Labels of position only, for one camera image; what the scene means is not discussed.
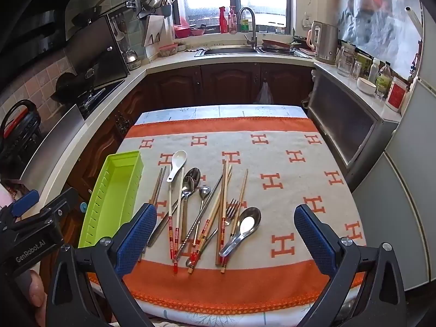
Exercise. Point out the steel faucet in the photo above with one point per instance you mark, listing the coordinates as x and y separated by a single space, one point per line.
250 24

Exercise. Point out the metal chopstick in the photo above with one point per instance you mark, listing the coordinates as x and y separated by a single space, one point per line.
212 196
190 234

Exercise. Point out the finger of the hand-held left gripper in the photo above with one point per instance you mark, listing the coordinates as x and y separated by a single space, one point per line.
24 202
61 202

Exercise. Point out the black wok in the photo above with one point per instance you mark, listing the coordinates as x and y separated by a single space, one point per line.
70 87

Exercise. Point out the red spray bottle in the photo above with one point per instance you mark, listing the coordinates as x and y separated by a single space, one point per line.
223 22

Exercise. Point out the orange and cream printed blanket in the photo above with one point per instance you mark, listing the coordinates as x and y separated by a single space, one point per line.
289 184

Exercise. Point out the white kitchen countertop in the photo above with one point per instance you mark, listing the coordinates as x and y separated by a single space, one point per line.
170 62

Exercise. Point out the green plastic utensil tray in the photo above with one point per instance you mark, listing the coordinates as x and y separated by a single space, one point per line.
115 184

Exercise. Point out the hanging plastic bag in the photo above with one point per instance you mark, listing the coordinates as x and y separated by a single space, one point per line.
265 93

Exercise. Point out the gas stove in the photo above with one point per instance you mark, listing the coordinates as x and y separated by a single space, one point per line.
98 97

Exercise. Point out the clear plastic sheet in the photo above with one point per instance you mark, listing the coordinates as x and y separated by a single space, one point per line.
378 17

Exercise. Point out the grey refrigerator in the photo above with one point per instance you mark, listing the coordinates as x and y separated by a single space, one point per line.
408 194

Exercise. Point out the black range hood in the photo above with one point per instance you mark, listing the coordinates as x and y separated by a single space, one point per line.
30 30

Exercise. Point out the clear bottle green label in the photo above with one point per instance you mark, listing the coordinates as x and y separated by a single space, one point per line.
383 80

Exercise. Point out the black and red pressure cooker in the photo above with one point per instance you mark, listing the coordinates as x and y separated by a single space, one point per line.
18 133

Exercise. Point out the red frying pan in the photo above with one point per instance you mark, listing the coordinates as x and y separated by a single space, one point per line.
277 44

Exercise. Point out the steel sink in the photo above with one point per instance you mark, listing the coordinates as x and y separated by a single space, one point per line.
231 51

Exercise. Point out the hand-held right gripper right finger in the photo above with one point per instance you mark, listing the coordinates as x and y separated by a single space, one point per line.
311 235

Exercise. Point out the white bottle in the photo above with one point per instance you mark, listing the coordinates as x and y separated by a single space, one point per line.
373 70

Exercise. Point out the grey cabinet with glass door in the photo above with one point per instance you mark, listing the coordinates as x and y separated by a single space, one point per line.
344 122

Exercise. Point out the steel electric kettle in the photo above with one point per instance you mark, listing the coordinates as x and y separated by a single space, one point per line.
325 42

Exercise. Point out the small steel kettle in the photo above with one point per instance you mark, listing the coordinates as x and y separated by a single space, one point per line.
131 56

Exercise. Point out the brown wooden kitchen cabinets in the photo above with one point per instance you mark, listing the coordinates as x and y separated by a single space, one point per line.
221 83

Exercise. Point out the white container red label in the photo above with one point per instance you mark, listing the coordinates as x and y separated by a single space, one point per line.
397 95

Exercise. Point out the blue round hook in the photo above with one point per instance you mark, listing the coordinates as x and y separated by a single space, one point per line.
83 206

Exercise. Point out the glass jar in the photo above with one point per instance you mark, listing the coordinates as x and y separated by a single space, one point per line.
345 59

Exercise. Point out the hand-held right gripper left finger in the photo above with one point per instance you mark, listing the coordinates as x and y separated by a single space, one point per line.
136 238

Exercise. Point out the metal fork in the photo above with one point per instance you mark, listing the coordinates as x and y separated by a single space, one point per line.
232 211

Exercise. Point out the white ceramic spoon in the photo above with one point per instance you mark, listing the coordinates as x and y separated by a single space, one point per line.
179 159

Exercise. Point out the red basin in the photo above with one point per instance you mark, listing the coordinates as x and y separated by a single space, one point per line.
182 30

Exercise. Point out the stainless steel panel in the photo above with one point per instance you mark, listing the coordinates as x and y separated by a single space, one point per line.
51 150

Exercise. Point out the bowl of food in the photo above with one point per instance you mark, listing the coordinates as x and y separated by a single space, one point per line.
168 49

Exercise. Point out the white bowl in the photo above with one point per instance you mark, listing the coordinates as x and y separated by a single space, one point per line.
366 86

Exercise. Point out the person's left hand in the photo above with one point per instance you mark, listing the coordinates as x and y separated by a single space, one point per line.
36 293

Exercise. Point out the pink bottle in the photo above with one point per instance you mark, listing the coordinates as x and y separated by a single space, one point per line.
232 22

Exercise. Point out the steel soup spoon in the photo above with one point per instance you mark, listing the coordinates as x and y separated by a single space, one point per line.
249 220

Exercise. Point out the cutting board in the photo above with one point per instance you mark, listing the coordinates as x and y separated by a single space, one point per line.
155 30

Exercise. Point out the light patterned tablecloth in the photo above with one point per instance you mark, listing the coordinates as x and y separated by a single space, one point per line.
238 110

